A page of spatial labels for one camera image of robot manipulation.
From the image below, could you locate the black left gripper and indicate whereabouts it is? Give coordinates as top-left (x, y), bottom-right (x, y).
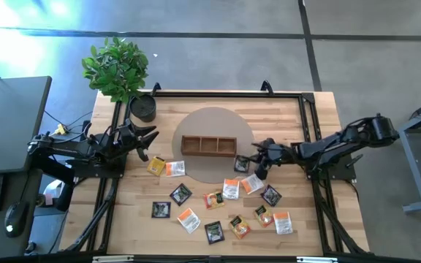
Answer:
top-left (112, 122), bottom-right (160, 156)

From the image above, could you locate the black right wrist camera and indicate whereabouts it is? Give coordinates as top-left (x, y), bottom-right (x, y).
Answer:
top-left (254, 162), bottom-right (270, 181)

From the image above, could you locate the black desk leg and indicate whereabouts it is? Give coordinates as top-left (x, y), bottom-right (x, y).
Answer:
top-left (54, 181), bottom-right (75, 213)

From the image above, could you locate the round grey table mat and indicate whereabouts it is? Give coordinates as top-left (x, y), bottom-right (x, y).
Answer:
top-left (171, 106), bottom-right (256, 184)

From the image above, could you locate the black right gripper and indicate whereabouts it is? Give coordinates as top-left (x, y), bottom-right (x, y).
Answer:
top-left (248, 137), bottom-right (292, 166)

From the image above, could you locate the green artificial plant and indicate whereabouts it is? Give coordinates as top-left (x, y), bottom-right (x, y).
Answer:
top-left (81, 36), bottom-right (150, 104)

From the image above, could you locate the black plant pot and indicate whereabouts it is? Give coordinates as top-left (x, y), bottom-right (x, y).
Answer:
top-left (129, 94), bottom-right (158, 123)

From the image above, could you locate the white orange Tazo tea packet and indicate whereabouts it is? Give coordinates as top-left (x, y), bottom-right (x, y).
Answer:
top-left (164, 160), bottom-right (186, 178)
top-left (177, 207), bottom-right (202, 235)
top-left (273, 211), bottom-right (294, 235)
top-left (240, 173), bottom-right (265, 195)
top-left (221, 178), bottom-right (240, 200)

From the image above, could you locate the silver metal bracket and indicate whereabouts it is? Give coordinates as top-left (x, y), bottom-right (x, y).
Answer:
top-left (296, 256), bottom-right (339, 263)
top-left (92, 255), bottom-right (135, 263)

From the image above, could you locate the grey office desk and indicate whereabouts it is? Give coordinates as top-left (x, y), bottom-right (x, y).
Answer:
top-left (0, 75), bottom-right (53, 261)

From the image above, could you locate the white pink small object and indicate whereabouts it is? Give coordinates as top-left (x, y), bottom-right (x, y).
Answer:
top-left (43, 179), bottom-right (66, 206)

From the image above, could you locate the yellow mango tea packet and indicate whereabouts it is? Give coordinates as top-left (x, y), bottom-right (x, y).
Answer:
top-left (228, 215), bottom-right (251, 240)
top-left (202, 190), bottom-right (226, 210)
top-left (252, 204), bottom-right (275, 229)

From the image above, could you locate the wooden three-compartment tea box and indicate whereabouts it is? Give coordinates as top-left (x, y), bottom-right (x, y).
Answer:
top-left (180, 134), bottom-right (238, 159)

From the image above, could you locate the black computer mouse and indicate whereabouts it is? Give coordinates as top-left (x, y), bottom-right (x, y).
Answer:
top-left (4, 200), bottom-right (30, 239)

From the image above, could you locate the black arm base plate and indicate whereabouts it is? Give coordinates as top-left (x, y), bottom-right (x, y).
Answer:
top-left (72, 159), bottom-right (128, 180)
top-left (304, 152), bottom-right (357, 182)

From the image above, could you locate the dark Ahmad tea packet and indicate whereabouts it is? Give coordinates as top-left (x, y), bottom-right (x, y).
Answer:
top-left (233, 155), bottom-right (251, 174)
top-left (151, 201), bottom-right (172, 219)
top-left (259, 184), bottom-right (283, 207)
top-left (169, 183), bottom-right (193, 207)
top-left (204, 221), bottom-right (226, 245)

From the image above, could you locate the grey metal table frame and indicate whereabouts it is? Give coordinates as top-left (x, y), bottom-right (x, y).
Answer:
top-left (396, 93), bottom-right (421, 215)

